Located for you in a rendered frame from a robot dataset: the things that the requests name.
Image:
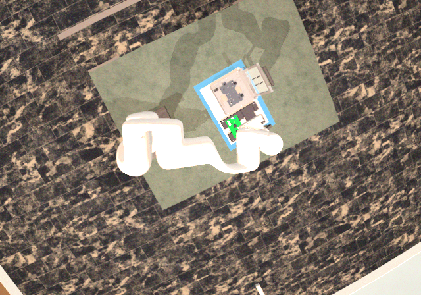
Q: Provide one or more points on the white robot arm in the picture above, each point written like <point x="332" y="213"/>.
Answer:
<point x="174" y="151"/>

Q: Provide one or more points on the green circuit board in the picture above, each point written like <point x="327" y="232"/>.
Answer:
<point x="233" y="124"/>

